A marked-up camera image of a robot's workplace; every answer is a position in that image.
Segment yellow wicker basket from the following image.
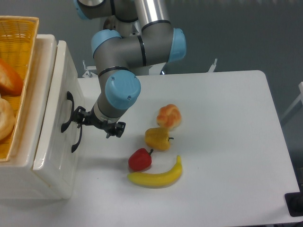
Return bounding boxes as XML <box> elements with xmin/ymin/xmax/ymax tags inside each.
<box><xmin>0</xmin><ymin>16</ymin><xmax>39</xmax><ymax>162</ymax></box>

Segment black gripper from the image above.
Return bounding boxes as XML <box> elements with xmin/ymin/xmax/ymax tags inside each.
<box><xmin>71</xmin><ymin>106</ymin><xmax>126</xmax><ymax>139</ymax></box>

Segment orange knotted bread roll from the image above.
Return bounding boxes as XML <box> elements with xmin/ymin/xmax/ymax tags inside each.
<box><xmin>156</xmin><ymin>104</ymin><xmax>182</xmax><ymax>131</ymax></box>

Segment black device at edge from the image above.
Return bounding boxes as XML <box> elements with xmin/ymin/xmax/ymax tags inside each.
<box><xmin>285</xmin><ymin>192</ymin><xmax>303</xmax><ymax>217</ymax></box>

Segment yellow bell pepper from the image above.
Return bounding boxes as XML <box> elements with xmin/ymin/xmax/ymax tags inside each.
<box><xmin>144</xmin><ymin>127</ymin><xmax>174</xmax><ymax>151</ymax></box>

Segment red bell pepper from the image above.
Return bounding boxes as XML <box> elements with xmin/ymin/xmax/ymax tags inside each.
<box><xmin>128</xmin><ymin>148</ymin><xmax>154</xmax><ymax>171</ymax></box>

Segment pale round bun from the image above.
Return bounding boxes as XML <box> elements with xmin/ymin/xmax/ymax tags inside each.
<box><xmin>0</xmin><ymin>98</ymin><xmax>15</xmax><ymax>140</ymax></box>

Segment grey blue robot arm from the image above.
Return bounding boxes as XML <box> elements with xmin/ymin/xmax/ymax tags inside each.
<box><xmin>71</xmin><ymin>0</ymin><xmax>187</xmax><ymax>137</ymax></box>

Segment yellow banana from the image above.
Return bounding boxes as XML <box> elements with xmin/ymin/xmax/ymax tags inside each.
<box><xmin>127</xmin><ymin>155</ymin><xmax>183</xmax><ymax>188</ymax></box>

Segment white table bracket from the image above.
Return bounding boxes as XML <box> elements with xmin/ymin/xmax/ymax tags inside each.
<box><xmin>208</xmin><ymin>58</ymin><xmax>218</xmax><ymax>72</ymax></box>

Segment white drawer cabinet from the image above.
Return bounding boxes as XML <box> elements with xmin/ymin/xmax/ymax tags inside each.
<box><xmin>0</xmin><ymin>34</ymin><xmax>76</xmax><ymax>201</ymax></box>

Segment white frame at right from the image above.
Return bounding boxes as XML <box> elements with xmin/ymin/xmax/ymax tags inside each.
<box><xmin>280</xmin><ymin>82</ymin><xmax>303</xmax><ymax>126</ymax></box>

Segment metal table clamp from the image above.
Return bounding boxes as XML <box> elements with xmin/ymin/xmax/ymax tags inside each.
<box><xmin>82</xmin><ymin>60</ymin><xmax>98</xmax><ymax>78</ymax></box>

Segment orange bread piece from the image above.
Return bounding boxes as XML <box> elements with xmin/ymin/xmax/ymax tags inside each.
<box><xmin>0</xmin><ymin>58</ymin><xmax>24</xmax><ymax>96</ymax></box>

